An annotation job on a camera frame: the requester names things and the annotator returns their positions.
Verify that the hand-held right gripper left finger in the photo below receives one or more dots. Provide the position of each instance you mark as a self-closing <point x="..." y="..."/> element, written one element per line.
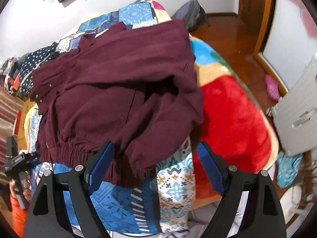
<point x="99" y="171"/>

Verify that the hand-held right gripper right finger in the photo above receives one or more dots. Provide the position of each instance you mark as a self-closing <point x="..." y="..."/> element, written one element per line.
<point x="210" y="168"/>

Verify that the maroon button shirt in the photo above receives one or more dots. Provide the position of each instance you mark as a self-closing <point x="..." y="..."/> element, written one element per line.
<point x="118" y="84"/>

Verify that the person's left forearm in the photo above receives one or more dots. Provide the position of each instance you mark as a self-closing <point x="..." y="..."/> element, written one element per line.
<point x="18" y="218"/>

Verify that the person's left hand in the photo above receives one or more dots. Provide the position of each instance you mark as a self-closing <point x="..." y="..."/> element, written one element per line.
<point x="26" y="191"/>

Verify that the red colourful fleece blanket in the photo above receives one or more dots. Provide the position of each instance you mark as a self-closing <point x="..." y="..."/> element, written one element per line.
<point x="232" y="129"/>

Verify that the blue patchwork blanket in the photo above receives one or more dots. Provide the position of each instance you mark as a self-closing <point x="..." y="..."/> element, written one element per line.
<point x="138" y="200"/>

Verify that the grey cloth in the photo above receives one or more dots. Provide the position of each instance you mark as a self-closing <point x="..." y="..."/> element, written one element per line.
<point x="200" y="219"/>

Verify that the striped pink curtain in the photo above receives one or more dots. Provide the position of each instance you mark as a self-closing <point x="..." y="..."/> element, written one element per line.
<point x="8" y="109"/>

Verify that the teal cloth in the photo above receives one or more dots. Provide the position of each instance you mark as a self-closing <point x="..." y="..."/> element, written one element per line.
<point x="289" y="169"/>

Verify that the navy polka dot cloth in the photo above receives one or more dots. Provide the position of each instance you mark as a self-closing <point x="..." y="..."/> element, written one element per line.
<point x="32" y="62"/>

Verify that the pink slipper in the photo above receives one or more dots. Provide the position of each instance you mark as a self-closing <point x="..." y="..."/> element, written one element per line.
<point x="272" y="88"/>

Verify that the white hard suitcase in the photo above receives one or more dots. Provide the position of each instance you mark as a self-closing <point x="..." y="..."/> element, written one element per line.
<point x="301" y="109"/>

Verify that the grey backpack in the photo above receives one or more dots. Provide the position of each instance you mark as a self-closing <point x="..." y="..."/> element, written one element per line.
<point x="192" y="12"/>

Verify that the white heart-print sliding door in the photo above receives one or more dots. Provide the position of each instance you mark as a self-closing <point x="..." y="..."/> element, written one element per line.
<point x="289" y="29"/>

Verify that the brown wooden door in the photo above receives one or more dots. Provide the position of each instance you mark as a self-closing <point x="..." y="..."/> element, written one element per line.
<point x="252" y="5"/>

